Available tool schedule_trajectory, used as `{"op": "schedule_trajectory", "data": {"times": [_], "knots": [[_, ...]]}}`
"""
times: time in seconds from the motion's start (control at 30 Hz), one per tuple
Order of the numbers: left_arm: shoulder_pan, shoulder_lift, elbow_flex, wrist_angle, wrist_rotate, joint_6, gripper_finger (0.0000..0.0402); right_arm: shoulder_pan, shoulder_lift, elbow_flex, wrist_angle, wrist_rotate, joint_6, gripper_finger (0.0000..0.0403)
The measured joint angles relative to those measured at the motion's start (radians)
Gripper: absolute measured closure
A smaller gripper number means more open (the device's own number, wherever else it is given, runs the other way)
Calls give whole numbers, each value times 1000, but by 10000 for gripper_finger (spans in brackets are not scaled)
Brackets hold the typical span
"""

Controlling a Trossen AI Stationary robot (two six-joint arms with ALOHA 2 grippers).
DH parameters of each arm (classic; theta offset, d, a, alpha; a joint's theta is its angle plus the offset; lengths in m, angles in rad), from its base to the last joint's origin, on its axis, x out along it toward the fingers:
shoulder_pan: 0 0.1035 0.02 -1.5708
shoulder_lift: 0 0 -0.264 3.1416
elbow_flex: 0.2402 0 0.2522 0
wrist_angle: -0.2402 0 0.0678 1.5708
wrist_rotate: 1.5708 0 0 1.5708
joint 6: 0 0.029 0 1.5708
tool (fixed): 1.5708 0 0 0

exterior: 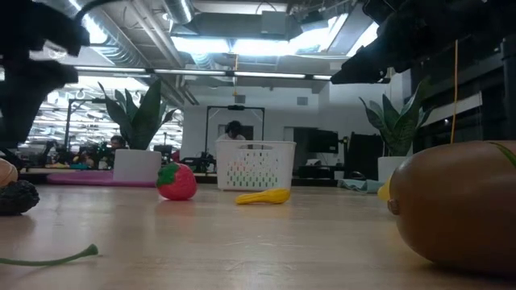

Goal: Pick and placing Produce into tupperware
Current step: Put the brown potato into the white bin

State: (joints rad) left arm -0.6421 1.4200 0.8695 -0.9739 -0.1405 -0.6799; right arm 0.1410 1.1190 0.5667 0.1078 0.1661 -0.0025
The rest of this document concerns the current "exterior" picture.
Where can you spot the long ceiling light strip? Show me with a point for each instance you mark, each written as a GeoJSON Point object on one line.
{"type": "Point", "coordinates": [266, 75]}

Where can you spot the purple cloth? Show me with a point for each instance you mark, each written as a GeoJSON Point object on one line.
{"type": "Point", "coordinates": [80, 178]}

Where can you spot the black background monitor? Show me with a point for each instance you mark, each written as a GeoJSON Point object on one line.
{"type": "Point", "coordinates": [322, 141]}

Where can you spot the teal cloth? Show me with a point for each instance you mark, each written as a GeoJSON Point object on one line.
{"type": "Point", "coordinates": [359, 186]}

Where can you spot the black background robot arm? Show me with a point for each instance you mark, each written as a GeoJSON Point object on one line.
{"type": "Point", "coordinates": [201, 163]}

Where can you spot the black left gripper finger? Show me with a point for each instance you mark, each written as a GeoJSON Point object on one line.
{"type": "Point", "coordinates": [28, 96]}

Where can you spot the person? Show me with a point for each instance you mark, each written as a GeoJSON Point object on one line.
{"type": "Point", "coordinates": [117, 142]}
{"type": "Point", "coordinates": [234, 128]}

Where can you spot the yellow toy banana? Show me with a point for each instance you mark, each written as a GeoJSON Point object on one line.
{"type": "Point", "coordinates": [266, 196]}

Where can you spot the white perforated plastic basket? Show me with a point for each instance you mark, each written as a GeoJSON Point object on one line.
{"type": "Point", "coordinates": [282, 147]}

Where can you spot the large red toy strawberry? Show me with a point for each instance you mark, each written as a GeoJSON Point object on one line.
{"type": "Point", "coordinates": [179, 183]}

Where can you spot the black background panel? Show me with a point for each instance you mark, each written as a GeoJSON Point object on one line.
{"type": "Point", "coordinates": [364, 155]}

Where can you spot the silver ceiling air duct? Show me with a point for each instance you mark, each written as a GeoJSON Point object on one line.
{"type": "Point", "coordinates": [179, 10]}

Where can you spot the snake plant in white pot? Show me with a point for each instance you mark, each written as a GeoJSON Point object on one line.
{"type": "Point", "coordinates": [137, 165]}
{"type": "Point", "coordinates": [397, 133]}

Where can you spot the brown toy kiwi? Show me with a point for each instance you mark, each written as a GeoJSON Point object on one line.
{"type": "Point", "coordinates": [455, 209]}

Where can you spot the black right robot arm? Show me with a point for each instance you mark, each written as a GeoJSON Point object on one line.
{"type": "Point", "coordinates": [483, 20]}

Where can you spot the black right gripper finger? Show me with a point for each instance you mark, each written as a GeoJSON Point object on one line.
{"type": "Point", "coordinates": [359, 70]}

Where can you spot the black background gantry frame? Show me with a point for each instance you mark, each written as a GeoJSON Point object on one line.
{"type": "Point", "coordinates": [68, 121]}
{"type": "Point", "coordinates": [235, 107]}

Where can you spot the grey ceiling box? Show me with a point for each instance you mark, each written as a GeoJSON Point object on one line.
{"type": "Point", "coordinates": [274, 22]}

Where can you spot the tan toy potato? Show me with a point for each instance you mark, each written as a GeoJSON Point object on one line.
{"type": "Point", "coordinates": [7, 173]}

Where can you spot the yellow toy lemon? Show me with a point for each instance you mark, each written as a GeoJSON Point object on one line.
{"type": "Point", "coordinates": [384, 192]}

